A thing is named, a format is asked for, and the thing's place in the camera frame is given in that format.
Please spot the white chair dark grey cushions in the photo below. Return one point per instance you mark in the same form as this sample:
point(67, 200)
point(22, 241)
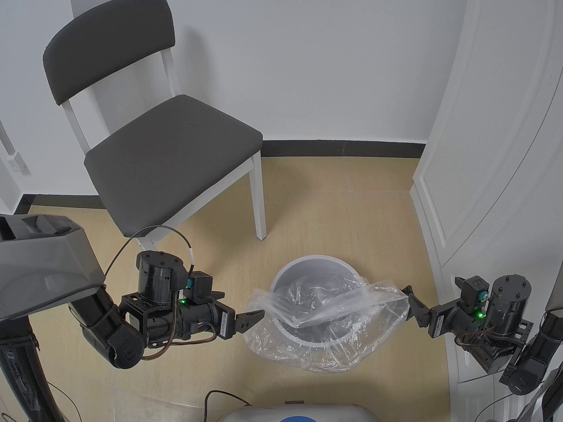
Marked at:
point(176, 147)

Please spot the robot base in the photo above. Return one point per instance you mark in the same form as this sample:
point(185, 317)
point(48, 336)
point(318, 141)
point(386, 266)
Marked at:
point(299, 413)

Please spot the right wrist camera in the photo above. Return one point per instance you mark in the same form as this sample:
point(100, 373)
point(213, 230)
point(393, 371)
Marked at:
point(474, 290)

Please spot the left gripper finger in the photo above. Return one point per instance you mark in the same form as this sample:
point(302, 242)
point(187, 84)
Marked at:
point(246, 317)
point(243, 327)

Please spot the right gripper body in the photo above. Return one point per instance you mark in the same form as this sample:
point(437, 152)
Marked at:
point(457, 319)

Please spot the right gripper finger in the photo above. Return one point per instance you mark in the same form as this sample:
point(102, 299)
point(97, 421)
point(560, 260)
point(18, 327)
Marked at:
point(415, 301)
point(423, 320)

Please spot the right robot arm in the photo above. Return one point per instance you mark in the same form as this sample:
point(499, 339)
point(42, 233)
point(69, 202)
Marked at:
point(510, 306)

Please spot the white panelled door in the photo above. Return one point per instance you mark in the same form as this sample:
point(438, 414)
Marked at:
point(497, 125)

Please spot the white wall socket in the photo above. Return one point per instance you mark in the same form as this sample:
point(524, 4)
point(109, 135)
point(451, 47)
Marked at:
point(16, 162)

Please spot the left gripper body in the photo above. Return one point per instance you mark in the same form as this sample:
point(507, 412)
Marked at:
point(202, 319)

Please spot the clear plastic bag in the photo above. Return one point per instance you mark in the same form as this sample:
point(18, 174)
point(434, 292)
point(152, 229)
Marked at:
point(325, 361)

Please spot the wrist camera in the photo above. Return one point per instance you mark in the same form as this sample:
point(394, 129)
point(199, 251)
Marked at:
point(202, 286)
point(474, 290)

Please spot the white trash bin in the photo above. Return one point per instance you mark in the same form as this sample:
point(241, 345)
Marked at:
point(308, 266)

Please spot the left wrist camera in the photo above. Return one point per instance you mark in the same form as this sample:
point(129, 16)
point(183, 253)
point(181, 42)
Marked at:
point(202, 286)

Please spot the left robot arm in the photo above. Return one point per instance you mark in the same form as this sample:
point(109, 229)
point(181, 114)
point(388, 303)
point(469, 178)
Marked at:
point(48, 275)

